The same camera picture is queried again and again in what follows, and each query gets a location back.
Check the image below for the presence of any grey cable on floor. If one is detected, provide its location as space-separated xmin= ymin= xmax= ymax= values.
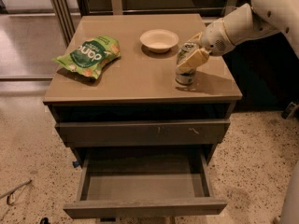
xmin=0 ymin=179 xmax=33 ymax=207

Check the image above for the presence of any grey drawer cabinet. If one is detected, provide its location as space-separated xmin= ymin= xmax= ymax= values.
xmin=42 ymin=13 xmax=243 ymax=224

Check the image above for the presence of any closed grey top drawer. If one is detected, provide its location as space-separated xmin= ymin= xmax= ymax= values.
xmin=55 ymin=119 xmax=230 ymax=147

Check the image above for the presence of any silver green 7up can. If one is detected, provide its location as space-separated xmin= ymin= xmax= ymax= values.
xmin=176 ymin=42 xmax=199 ymax=85

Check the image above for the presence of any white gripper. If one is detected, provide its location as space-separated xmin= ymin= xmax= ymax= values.
xmin=177 ymin=19 xmax=235 ymax=74

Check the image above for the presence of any open middle drawer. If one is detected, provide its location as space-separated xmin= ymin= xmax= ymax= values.
xmin=64 ymin=146 xmax=227 ymax=219

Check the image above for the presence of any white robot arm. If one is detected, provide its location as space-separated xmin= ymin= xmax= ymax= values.
xmin=176 ymin=0 xmax=299 ymax=75

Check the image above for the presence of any white paper bowl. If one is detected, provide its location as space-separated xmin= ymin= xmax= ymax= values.
xmin=140 ymin=29 xmax=178 ymax=53

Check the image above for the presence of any green chip bag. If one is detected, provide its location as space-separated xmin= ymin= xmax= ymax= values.
xmin=53 ymin=35 xmax=121 ymax=79

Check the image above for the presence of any dark object by wall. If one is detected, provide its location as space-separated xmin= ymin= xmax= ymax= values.
xmin=281 ymin=102 xmax=299 ymax=119

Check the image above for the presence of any blue cabinet caster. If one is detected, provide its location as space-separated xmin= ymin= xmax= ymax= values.
xmin=72 ymin=161 xmax=79 ymax=168

